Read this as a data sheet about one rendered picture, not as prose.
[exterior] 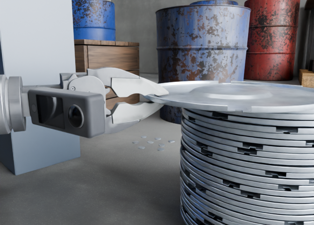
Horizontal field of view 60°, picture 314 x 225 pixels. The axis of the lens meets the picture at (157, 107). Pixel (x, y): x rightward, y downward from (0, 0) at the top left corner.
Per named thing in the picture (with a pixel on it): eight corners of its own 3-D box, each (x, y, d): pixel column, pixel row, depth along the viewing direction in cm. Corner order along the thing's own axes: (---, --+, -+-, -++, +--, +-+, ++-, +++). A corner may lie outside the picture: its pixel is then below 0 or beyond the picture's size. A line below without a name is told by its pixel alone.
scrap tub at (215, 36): (249, 111, 142) (255, 15, 132) (235, 132, 105) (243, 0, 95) (174, 105, 159) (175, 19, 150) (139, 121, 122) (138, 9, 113)
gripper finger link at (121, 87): (156, 72, 45) (100, 74, 42) (171, 74, 40) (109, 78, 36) (156, 90, 46) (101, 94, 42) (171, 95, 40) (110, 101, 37)
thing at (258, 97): (296, 86, 56) (296, 81, 56) (383, 118, 28) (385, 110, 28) (158, 83, 61) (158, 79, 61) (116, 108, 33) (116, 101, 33)
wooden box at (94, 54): (140, 112, 139) (139, 42, 132) (88, 130, 106) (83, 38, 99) (82, 105, 158) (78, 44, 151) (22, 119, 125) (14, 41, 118)
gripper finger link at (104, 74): (136, 66, 39) (72, 67, 36) (139, 66, 38) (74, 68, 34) (137, 98, 40) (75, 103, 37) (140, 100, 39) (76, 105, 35)
